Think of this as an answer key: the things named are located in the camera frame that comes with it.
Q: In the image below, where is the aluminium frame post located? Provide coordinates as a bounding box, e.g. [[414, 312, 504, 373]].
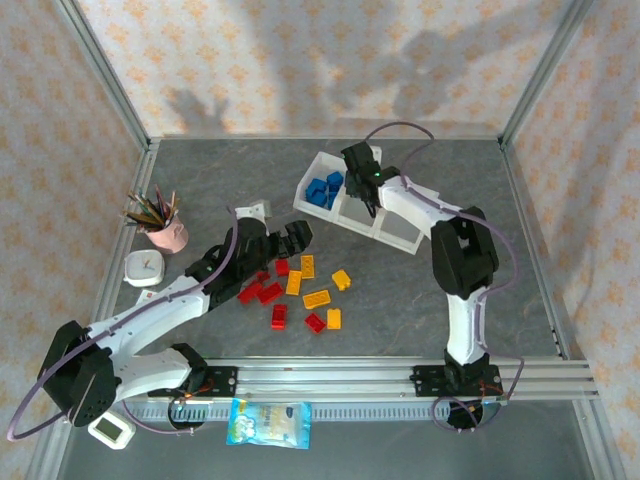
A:
[[499, 0, 597, 147], [52, 0, 154, 154]]

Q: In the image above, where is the white square alarm clock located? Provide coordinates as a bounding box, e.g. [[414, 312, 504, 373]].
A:
[[122, 248, 167, 288]]

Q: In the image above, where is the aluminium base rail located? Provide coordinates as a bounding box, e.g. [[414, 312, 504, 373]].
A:
[[199, 355, 600, 402]]

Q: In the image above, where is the grey slotted cable duct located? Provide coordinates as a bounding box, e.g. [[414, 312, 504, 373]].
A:
[[122, 401, 501, 422]]

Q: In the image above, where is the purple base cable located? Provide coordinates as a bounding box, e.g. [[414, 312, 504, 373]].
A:
[[122, 397, 206, 436], [430, 394, 506, 432]]

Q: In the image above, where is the white digital timer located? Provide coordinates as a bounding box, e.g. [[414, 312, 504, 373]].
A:
[[87, 412, 137, 451]]

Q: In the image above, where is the pink pencil cup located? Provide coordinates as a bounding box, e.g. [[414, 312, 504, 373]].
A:
[[147, 219, 190, 255]]

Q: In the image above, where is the aluminium table edge rail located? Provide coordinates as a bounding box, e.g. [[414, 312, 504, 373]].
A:
[[499, 139, 621, 480], [24, 139, 162, 480]]

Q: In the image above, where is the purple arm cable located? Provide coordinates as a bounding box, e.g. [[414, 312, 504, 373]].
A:
[[7, 207, 240, 444], [364, 120, 525, 401]]

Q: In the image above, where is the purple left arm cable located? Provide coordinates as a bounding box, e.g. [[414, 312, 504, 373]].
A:
[[7, 207, 240, 444]]

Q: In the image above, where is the blue snack bag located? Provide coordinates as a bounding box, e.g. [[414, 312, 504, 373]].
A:
[[225, 398, 313, 450]]

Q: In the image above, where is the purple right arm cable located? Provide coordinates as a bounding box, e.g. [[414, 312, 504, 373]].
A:
[[364, 120, 525, 401]]

